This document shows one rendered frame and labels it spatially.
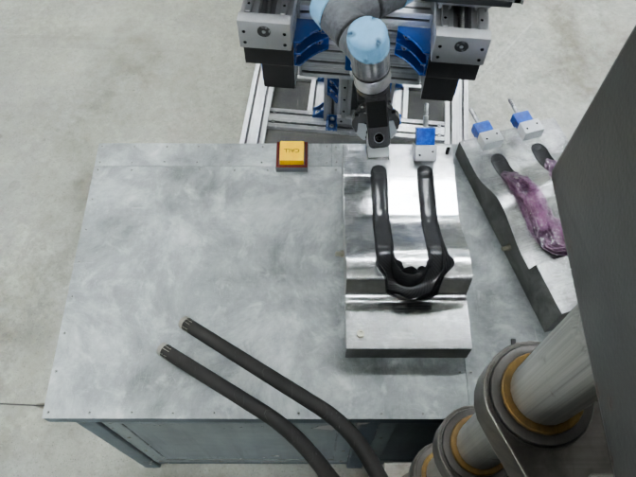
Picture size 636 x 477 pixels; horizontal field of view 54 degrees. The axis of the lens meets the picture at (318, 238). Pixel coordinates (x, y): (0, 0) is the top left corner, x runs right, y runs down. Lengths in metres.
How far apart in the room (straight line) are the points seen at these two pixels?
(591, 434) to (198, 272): 1.03
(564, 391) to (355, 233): 0.92
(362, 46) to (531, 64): 1.96
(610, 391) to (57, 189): 2.52
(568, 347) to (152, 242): 1.19
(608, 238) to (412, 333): 1.05
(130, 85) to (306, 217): 1.60
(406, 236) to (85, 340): 0.73
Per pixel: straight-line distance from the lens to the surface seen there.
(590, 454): 0.63
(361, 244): 1.34
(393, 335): 1.33
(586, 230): 0.34
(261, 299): 1.43
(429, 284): 1.37
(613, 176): 0.31
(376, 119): 1.32
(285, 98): 2.52
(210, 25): 3.15
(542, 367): 0.52
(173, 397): 1.38
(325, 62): 1.90
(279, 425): 1.26
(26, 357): 2.43
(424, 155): 1.49
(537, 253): 1.47
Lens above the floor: 2.11
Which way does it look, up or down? 62 degrees down
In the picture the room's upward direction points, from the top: straight up
